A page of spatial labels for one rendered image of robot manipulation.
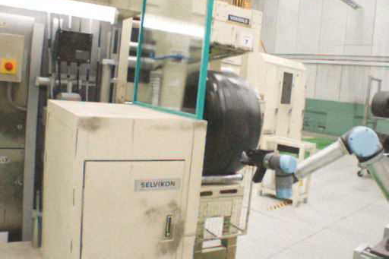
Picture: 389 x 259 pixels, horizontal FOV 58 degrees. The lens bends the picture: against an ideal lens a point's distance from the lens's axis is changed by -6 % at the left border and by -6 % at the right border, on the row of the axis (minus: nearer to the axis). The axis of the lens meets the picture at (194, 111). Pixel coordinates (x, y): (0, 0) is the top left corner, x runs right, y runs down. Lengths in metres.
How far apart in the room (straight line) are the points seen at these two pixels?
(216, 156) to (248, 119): 0.24
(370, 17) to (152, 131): 12.99
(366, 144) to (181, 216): 0.82
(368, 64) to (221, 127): 11.86
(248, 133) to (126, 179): 0.93
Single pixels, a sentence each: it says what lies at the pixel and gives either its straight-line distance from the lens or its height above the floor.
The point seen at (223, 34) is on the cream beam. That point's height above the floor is 1.71.
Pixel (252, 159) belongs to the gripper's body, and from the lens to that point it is 1.77.
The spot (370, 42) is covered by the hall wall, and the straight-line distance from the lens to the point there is 13.62.
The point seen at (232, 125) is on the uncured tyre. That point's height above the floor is 1.20.
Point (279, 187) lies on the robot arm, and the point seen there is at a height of 0.97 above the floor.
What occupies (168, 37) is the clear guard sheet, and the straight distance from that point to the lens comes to 1.35.
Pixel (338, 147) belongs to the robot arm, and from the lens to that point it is 1.74.
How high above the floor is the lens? 1.37
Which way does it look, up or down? 4 degrees down
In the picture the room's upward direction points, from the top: 6 degrees clockwise
